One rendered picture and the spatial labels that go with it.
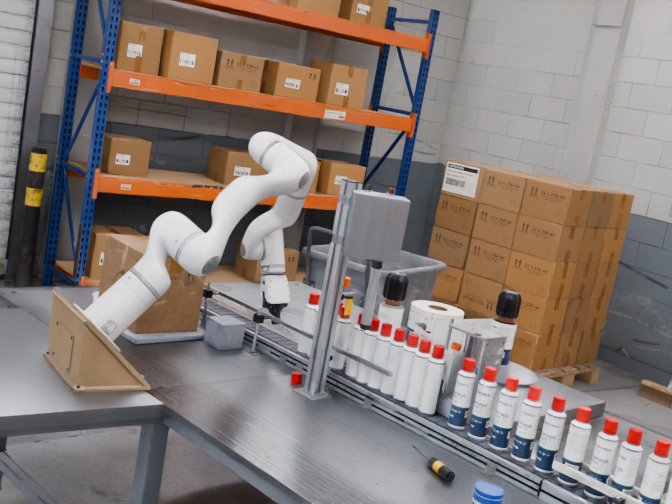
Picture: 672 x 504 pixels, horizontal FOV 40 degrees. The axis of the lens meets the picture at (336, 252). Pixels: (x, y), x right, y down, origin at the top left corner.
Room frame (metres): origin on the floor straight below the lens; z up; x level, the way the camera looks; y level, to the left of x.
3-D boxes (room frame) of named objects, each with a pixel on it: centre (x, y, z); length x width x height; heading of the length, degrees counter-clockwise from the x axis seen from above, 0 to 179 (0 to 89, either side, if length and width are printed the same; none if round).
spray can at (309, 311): (2.97, 0.04, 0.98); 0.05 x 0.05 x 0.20
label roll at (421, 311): (3.37, -0.41, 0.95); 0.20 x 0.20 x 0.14
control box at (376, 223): (2.72, -0.10, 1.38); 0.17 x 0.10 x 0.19; 100
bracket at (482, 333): (2.63, -0.45, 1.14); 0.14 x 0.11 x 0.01; 45
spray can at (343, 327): (2.86, -0.06, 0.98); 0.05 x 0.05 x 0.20
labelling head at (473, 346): (2.62, -0.45, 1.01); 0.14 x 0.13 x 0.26; 45
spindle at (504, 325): (3.16, -0.63, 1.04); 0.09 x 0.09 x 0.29
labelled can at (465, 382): (2.51, -0.43, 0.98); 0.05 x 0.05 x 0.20
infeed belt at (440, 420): (2.86, -0.08, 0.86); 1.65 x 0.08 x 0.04; 45
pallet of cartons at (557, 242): (6.64, -1.34, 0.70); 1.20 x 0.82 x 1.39; 44
